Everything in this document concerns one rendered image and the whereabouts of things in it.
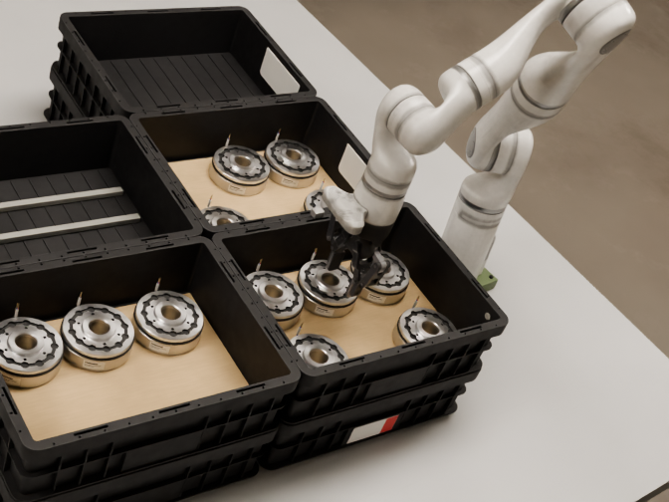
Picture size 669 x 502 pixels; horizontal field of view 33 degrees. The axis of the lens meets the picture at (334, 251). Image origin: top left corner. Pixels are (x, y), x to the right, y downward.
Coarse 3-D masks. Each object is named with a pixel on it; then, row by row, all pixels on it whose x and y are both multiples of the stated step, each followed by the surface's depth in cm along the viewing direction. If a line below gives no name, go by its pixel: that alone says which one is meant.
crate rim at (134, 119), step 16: (160, 112) 191; (176, 112) 193; (192, 112) 194; (208, 112) 196; (224, 112) 198; (352, 144) 203; (160, 160) 182; (176, 176) 180; (192, 208) 175; (208, 224) 174; (224, 224) 175; (240, 224) 176; (256, 224) 177
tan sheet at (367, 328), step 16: (416, 288) 194; (368, 304) 187; (400, 304) 189; (416, 304) 191; (304, 320) 179; (320, 320) 180; (336, 320) 182; (352, 320) 183; (368, 320) 184; (384, 320) 185; (288, 336) 176; (336, 336) 179; (352, 336) 180; (368, 336) 181; (384, 336) 182; (352, 352) 177; (368, 352) 178
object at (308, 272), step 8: (312, 264) 185; (320, 264) 186; (304, 272) 183; (312, 272) 183; (344, 272) 187; (304, 280) 181; (312, 280) 182; (344, 280) 184; (304, 288) 180; (312, 288) 181; (320, 288) 181; (344, 288) 183; (312, 296) 180; (320, 296) 180; (328, 296) 180; (336, 296) 181; (344, 296) 182; (328, 304) 180; (336, 304) 180; (344, 304) 181
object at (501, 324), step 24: (216, 240) 171; (456, 264) 185; (480, 288) 183; (264, 312) 163; (456, 336) 172; (480, 336) 176; (360, 360) 162; (384, 360) 164; (408, 360) 168; (312, 384) 158
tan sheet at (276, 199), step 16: (192, 160) 201; (208, 160) 202; (192, 176) 197; (208, 176) 199; (320, 176) 209; (192, 192) 194; (208, 192) 196; (224, 192) 197; (272, 192) 201; (288, 192) 202; (304, 192) 204; (240, 208) 195; (256, 208) 196; (272, 208) 198; (288, 208) 199
